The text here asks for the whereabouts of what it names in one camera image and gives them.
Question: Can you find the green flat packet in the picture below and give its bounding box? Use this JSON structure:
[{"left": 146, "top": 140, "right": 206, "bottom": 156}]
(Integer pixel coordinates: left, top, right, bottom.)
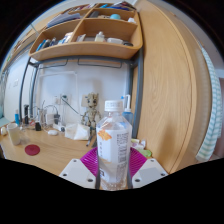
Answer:
[{"left": 138, "top": 148, "right": 153, "bottom": 159}]

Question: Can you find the wooden tree figurine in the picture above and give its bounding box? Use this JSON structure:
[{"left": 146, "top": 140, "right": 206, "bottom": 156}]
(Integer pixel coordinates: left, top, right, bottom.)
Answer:
[{"left": 80, "top": 92, "right": 102, "bottom": 135}]

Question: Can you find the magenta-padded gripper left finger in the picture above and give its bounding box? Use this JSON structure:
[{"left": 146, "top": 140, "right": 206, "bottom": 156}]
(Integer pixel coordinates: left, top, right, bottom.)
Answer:
[{"left": 58, "top": 145, "right": 102, "bottom": 190}]

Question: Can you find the wooden shelf unit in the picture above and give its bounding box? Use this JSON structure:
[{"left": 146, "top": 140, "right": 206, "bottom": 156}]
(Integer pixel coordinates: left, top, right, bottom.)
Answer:
[{"left": 28, "top": 1, "right": 144, "bottom": 62}]

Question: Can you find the white plastic bag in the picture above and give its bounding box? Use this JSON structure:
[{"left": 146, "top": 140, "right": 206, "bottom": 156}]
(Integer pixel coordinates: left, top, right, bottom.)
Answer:
[{"left": 64, "top": 123, "right": 92, "bottom": 141}]

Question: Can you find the grey metal shelf frame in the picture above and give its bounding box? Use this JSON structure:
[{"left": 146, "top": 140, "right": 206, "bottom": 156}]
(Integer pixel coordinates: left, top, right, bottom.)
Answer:
[{"left": 18, "top": 46, "right": 145, "bottom": 140}]

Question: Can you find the white power strip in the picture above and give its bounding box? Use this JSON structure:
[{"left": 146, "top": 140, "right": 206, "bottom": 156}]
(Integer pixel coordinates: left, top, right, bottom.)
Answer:
[{"left": 53, "top": 123, "right": 67, "bottom": 132}]

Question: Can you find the flat round red coaster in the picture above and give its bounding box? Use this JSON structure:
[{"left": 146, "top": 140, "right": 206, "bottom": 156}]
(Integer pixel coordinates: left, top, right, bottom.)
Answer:
[{"left": 24, "top": 144, "right": 41, "bottom": 157}]

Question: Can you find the clear plastic drink bottle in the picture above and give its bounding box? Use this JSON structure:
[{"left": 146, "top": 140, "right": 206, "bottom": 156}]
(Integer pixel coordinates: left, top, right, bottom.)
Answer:
[{"left": 95, "top": 99, "right": 133, "bottom": 192}]

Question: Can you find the green striped towel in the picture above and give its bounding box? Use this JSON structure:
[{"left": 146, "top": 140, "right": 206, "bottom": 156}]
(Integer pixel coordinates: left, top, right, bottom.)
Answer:
[{"left": 195, "top": 44, "right": 224, "bottom": 163}]

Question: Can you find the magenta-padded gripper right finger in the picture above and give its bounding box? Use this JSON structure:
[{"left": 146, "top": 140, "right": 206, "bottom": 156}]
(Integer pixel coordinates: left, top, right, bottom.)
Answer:
[{"left": 126, "top": 146, "right": 169, "bottom": 190}]

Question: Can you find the blue spray bottle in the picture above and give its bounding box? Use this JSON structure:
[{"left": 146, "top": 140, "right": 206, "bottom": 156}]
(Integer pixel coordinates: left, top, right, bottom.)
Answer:
[{"left": 120, "top": 94, "right": 135, "bottom": 126}]

